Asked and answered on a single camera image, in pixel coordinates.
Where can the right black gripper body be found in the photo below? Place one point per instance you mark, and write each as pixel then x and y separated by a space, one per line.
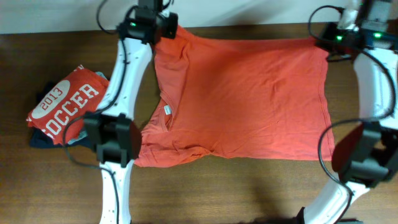
pixel 333 39

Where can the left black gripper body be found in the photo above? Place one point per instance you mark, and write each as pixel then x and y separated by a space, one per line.
pixel 170 23

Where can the orange soccer t-shirt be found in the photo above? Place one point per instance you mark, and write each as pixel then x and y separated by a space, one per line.
pixel 261 99

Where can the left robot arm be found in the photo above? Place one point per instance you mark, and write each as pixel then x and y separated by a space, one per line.
pixel 115 138

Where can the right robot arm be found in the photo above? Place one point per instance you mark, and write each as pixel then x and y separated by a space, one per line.
pixel 367 155

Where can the folded grey shirt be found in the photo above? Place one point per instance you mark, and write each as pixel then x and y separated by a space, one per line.
pixel 83 133

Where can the folded red soccer shirt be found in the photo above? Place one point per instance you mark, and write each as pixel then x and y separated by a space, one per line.
pixel 79 92

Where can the folded navy shirt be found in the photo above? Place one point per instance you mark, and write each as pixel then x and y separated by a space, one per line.
pixel 40 140

